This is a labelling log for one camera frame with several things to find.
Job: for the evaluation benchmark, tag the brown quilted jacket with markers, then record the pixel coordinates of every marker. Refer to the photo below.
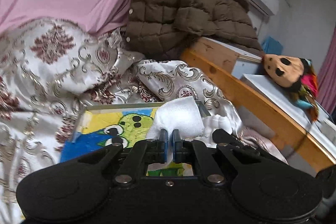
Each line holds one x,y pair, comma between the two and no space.
161,29

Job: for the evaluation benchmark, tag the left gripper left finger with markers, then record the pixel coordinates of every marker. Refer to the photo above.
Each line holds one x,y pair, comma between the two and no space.
140,156

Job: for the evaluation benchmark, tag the grey tray with cartoon towel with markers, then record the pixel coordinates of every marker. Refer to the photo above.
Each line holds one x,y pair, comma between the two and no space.
126,125

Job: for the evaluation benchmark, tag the white fluffy sock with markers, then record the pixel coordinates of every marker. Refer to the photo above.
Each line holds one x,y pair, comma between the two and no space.
181,114

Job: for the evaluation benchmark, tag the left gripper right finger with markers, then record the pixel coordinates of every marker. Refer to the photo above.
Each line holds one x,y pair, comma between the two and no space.
200,157

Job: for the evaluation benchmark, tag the floral satin bedspread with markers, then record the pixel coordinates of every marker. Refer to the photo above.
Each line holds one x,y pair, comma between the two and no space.
51,70

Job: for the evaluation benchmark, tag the orange plush doll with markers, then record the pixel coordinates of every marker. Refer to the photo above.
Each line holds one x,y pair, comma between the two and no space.
296,76

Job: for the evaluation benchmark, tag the wooden bed frame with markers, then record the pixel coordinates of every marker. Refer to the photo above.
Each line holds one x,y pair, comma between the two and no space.
217,62

